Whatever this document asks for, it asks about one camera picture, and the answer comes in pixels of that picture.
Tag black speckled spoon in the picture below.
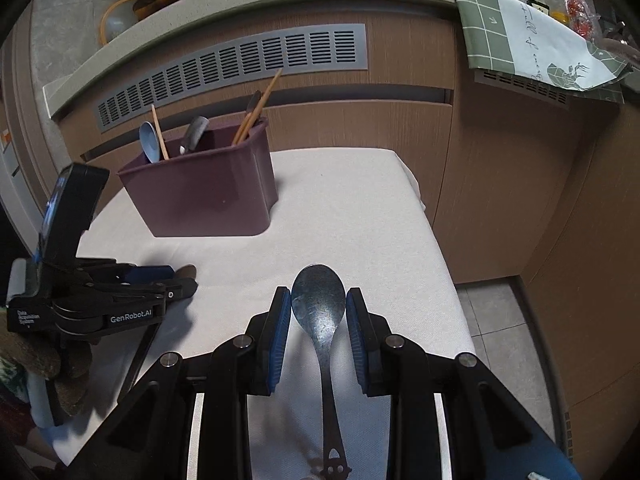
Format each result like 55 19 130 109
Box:
292 264 352 479

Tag wooden chopstick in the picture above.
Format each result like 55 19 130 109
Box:
232 68 283 145
151 103 169 160

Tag maroon plastic utensil caddy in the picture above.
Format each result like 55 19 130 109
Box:
117 117 278 237

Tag light blue plastic spoon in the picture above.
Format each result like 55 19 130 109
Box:
138 122 160 164

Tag grey vent grille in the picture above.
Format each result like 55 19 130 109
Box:
94 23 368 133

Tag yellow rimmed glass lid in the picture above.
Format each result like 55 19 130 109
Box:
98 0 138 47

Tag green white dish towel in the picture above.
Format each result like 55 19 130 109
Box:
454 0 630 104

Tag red snack bag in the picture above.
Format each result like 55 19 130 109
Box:
564 0 597 40

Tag grey handled utensil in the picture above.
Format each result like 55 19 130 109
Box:
179 116 209 155

